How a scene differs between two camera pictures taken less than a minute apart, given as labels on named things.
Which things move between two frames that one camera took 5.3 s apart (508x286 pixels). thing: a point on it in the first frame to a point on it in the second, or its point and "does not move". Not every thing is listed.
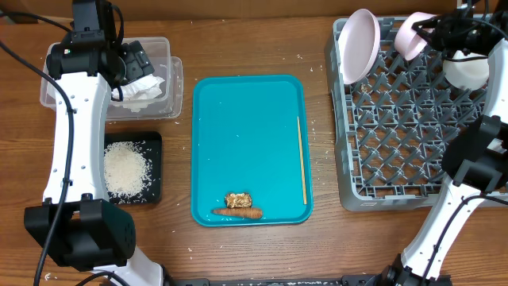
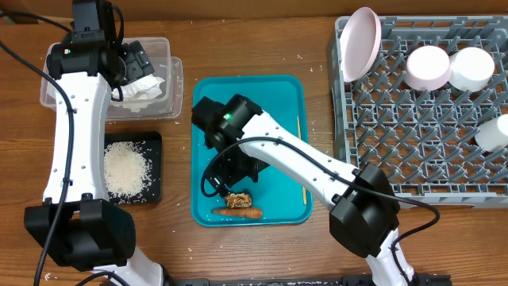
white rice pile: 127,171 does not move
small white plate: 408,41 to 428,68
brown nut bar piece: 238,200 does not move
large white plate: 359,39 does not move
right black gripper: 444,32 to 220,168
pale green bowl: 469,75 does not move
